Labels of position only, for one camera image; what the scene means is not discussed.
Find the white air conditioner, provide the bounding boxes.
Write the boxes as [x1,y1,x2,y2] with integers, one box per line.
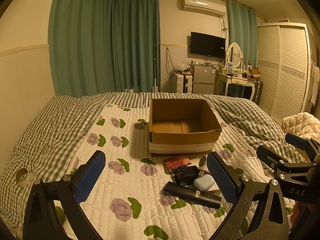
[182,0,226,18]

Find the oval white mirror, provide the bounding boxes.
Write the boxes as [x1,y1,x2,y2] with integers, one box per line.
[226,42,244,68]

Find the white dressing table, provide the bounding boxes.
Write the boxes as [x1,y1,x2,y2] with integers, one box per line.
[214,73,255,100]

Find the white floral quilted mat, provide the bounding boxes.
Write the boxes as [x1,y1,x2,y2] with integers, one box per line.
[53,103,293,240]

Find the cream quilted blanket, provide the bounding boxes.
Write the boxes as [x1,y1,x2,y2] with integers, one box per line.
[281,112,320,141]

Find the white bottle red cap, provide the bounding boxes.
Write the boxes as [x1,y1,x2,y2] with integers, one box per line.
[199,155,207,168]

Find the black power adapter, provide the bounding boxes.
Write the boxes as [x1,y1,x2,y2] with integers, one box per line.
[174,165,199,186]

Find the black wall television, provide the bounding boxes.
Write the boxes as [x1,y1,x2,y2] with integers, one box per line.
[190,32,226,59]

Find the silver mini fridge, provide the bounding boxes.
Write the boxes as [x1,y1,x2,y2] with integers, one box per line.
[191,65,216,94]

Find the tape roll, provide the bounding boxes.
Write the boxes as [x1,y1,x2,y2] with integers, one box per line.
[15,168,31,188]

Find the light blue earbuds case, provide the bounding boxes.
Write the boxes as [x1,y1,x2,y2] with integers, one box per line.
[194,173,215,192]

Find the grey checkered bed cover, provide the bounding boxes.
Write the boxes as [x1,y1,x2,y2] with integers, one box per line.
[0,91,307,239]

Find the shiny reddish card box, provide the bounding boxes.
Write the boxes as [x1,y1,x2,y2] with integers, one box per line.
[163,156,191,172]

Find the white louvered wardrobe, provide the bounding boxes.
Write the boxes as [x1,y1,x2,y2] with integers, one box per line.
[257,22,311,123]

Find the black remote control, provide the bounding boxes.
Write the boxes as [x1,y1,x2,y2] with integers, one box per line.
[163,181,221,209]

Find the right green curtain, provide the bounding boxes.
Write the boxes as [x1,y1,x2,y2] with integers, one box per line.
[226,0,258,67]

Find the large green curtain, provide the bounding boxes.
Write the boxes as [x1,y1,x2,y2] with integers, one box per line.
[48,0,161,97]

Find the white suitcase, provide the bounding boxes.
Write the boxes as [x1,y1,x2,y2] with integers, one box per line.
[172,73,193,94]

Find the open cardboard box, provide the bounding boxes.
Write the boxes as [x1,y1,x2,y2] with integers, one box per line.
[149,99,222,154]

